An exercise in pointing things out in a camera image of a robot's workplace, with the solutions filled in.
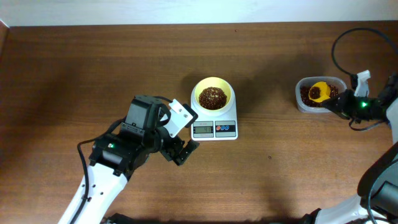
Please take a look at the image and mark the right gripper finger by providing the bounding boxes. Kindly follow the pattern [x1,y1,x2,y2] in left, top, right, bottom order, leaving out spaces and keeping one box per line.
[323,104,350,119]
[321,92,345,108]

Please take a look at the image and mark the yellow plastic measuring scoop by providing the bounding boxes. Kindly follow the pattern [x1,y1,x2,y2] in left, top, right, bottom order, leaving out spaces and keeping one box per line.
[308,82,331,103]

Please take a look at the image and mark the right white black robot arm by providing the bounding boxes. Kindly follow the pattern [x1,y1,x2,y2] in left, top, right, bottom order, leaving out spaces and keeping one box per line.
[301,72,397,223]

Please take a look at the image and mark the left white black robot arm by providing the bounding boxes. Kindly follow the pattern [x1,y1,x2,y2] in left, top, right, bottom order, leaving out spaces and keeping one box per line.
[59,95,199,223]

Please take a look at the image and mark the white digital kitchen scale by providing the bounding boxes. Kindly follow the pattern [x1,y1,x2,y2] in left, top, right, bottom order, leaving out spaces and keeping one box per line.
[191,89,238,141]

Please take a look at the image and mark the red beans in bowl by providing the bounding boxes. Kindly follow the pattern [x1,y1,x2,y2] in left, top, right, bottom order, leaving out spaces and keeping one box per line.
[199,87,227,110]

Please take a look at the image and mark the pale yellow plastic bowl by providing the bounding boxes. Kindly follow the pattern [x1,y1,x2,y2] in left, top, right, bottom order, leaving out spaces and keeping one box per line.
[192,77,234,112]

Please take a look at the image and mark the clear plastic food container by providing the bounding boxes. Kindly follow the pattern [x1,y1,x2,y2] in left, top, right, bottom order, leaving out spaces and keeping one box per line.
[295,77,347,114]

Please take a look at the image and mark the red adzuki beans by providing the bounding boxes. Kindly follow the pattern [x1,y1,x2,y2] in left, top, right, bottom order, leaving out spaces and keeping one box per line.
[300,85,339,108]

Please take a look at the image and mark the left black camera cable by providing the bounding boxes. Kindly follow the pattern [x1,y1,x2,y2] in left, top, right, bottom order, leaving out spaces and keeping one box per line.
[68,118,125,224]

